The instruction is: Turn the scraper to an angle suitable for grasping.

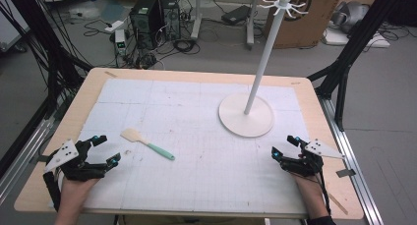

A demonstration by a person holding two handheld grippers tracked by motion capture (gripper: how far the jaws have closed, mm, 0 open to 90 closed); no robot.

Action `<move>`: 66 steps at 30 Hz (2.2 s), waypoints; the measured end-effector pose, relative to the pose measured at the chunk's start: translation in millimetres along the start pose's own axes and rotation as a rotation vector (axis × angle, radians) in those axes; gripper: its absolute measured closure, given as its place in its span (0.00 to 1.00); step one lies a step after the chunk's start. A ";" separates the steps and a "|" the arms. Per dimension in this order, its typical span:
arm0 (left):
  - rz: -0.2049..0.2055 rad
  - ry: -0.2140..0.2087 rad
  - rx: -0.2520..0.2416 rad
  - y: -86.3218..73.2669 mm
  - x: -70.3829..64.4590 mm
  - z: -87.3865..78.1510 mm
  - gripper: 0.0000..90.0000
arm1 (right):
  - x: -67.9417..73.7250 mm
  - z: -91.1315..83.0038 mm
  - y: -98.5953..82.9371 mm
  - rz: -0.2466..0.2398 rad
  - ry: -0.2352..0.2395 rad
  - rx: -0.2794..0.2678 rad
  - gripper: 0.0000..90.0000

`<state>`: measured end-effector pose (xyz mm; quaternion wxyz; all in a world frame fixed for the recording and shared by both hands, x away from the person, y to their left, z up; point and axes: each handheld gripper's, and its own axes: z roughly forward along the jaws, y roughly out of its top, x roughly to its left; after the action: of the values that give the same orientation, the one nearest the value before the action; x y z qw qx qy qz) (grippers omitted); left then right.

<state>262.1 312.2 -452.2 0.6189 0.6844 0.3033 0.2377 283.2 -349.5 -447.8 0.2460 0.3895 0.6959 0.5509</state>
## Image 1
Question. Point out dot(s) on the person's left hand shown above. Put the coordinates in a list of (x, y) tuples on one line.
[(77, 187)]

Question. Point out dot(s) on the black metal frame stand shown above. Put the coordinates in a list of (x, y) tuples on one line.
[(354, 44), (49, 54)]

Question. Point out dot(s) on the aluminium rail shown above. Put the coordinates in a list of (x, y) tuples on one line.
[(352, 159), (23, 156)]

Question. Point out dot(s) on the flat black case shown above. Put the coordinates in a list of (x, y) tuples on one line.
[(236, 14)]

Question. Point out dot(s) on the grey rounded device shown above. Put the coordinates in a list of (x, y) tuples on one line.
[(350, 17)]

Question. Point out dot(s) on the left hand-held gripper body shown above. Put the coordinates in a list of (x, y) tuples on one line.
[(70, 167)]

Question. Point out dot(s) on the flat white board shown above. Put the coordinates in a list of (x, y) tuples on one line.
[(337, 38)]

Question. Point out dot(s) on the white power strip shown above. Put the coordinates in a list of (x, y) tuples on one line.
[(114, 26)]

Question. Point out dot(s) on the white hook rack stand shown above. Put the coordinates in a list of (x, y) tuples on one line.
[(262, 64)]

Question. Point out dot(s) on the white stand leg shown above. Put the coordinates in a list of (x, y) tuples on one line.
[(251, 28), (196, 22)]

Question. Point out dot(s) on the person's right hand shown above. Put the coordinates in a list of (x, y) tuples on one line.
[(306, 185)]

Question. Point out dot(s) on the grey tape piece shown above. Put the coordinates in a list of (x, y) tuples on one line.
[(345, 173)]

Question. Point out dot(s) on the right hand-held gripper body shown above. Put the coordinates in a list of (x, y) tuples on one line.
[(305, 164)]

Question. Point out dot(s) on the slim black computer tower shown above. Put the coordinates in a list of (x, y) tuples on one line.
[(171, 17)]

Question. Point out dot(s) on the small white device green display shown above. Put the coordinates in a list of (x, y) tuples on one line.
[(120, 41)]

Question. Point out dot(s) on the white gridded mat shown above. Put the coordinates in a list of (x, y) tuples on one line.
[(196, 159)]

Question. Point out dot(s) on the thin wooden stick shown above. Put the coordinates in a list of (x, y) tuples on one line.
[(338, 204)]

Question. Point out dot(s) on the cardboard box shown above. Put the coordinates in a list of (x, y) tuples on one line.
[(308, 28)]

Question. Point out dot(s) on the large black computer tower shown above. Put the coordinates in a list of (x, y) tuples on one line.
[(146, 22)]

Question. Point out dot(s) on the wooden table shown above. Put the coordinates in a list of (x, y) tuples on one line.
[(87, 87)]

